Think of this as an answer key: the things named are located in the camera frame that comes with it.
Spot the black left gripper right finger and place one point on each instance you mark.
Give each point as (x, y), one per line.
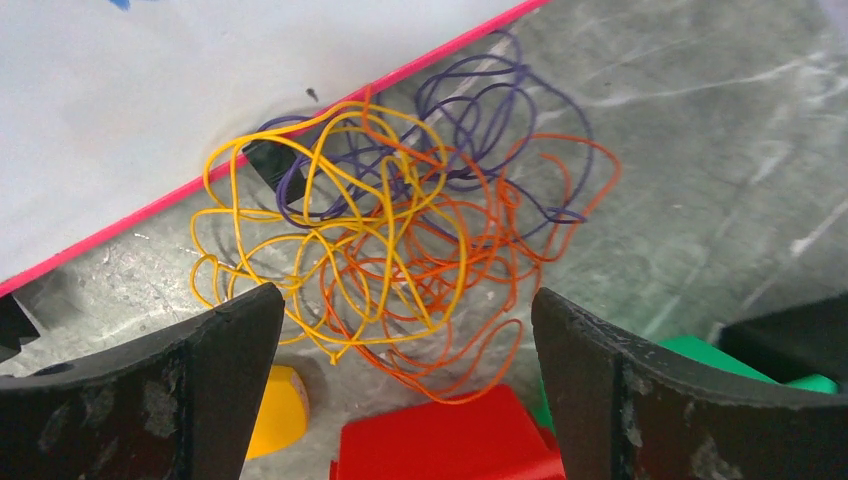
(626, 408)

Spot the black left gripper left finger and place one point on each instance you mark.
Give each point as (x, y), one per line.
(178, 403)

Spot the yellow eraser block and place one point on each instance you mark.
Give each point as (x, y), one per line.
(283, 415)

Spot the green plastic bin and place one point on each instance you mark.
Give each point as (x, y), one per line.
(701, 351)

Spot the red plastic bin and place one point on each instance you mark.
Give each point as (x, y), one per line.
(490, 437)

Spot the black plastic bin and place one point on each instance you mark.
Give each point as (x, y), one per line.
(793, 343)

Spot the black whiteboard clip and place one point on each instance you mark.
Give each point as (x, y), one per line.
(279, 167)

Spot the pink framed whiteboard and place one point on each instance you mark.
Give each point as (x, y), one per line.
(108, 108)

